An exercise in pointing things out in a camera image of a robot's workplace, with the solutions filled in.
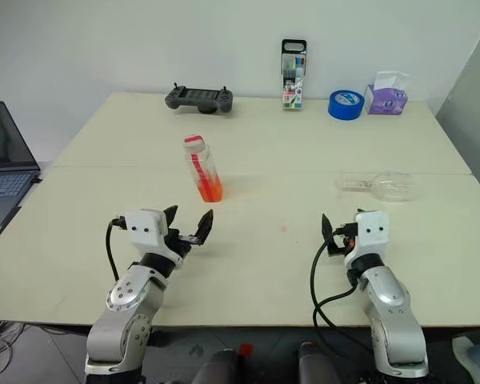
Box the grey handheld game controller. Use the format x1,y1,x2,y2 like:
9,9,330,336
164,82,235,114

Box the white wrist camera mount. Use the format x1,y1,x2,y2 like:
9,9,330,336
124,207,184,268
342,210,390,266

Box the bottle with orange liquid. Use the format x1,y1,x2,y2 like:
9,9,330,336
182,143,225,203

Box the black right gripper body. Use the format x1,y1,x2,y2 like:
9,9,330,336
326,222,359,258

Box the red and white bottle cap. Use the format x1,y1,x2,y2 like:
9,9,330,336
182,135,208,154

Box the clear wine glass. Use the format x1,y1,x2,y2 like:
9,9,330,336
334,169,422,203

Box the blue and white object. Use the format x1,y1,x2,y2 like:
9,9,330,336
450,333,480,384

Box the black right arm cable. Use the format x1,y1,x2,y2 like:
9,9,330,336
311,226,365,353

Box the marker pen pack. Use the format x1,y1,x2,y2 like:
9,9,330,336
280,38,309,111

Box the blue tape roll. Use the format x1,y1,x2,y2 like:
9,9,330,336
327,89,366,121

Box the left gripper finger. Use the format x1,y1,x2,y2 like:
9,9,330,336
194,208,215,246
162,204,180,231

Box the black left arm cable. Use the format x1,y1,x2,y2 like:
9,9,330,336
105,215,127,282

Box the dark grey laptop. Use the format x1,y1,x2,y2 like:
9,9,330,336
0,100,43,229

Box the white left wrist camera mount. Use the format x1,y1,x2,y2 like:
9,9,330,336
124,207,184,268

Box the purple tissue box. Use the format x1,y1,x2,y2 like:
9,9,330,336
362,83,409,117

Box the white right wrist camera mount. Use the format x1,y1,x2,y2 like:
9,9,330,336
342,210,390,266

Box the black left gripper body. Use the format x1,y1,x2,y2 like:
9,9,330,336
166,226,198,258

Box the white tissue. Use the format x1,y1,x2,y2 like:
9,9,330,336
373,70,413,91

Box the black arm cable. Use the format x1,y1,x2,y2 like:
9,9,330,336
105,215,127,282
311,226,365,353

